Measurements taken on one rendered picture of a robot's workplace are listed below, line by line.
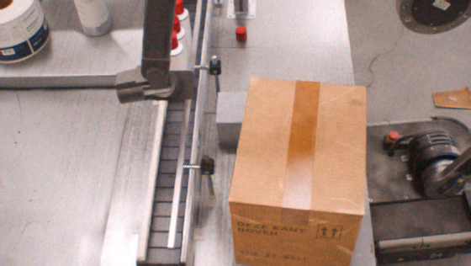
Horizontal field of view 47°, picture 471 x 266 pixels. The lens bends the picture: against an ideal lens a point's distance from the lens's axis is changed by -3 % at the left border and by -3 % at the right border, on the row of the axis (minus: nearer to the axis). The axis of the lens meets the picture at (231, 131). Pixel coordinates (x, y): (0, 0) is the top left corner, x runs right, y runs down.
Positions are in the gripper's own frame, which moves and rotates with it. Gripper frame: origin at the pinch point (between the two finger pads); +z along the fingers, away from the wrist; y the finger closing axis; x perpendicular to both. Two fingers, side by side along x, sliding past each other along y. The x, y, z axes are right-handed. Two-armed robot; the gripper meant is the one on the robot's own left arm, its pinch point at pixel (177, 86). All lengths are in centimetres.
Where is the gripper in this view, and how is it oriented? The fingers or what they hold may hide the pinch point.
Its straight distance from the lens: 137.3
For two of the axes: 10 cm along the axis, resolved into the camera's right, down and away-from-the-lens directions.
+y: -10.0, 0.1, 0.7
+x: 0.1, 10.0, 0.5
